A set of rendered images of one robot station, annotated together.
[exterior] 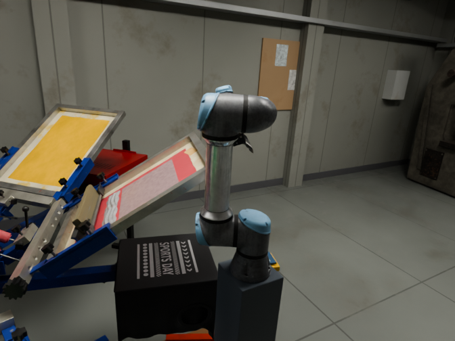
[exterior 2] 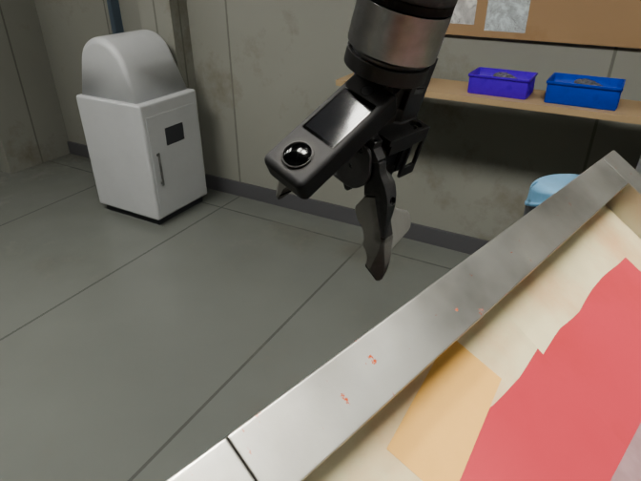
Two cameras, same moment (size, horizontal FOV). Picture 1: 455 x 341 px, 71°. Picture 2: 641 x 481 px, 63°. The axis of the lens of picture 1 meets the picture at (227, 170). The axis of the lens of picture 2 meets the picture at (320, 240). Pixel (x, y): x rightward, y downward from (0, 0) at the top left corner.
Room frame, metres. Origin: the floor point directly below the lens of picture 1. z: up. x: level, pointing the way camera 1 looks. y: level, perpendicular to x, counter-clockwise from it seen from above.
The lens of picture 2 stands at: (1.76, 0.36, 1.76)
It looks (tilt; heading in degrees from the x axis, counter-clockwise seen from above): 29 degrees down; 239
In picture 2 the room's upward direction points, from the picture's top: straight up
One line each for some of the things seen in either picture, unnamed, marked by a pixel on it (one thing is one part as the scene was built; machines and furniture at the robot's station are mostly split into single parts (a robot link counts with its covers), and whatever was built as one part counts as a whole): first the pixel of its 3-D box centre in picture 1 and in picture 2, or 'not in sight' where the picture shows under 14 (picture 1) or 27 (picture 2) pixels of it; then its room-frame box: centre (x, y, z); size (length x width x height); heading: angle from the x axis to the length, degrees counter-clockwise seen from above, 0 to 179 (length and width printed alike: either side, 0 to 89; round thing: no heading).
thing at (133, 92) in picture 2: not in sight; (143, 126); (0.97, -3.46, 0.63); 0.64 x 0.54 x 1.26; 120
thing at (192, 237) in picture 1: (165, 258); not in sight; (1.42, 0.30, 0.95); 0.48 x 0.44 x 0.01; 106
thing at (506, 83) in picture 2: not in sight; (501, 82); (-0.36, -1.44, 1.17); 0.29 x 0.20 x 0.10; 120
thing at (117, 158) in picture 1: (104, 166); not in sight; (2.49, 1.02, 1.06); 0.61 x 0.46 x 0.12; 166
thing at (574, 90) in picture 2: not in sight; (584, 91); (-0.54, -1.12, 1.18); 0.32 x 0.22 x 0.10; 120
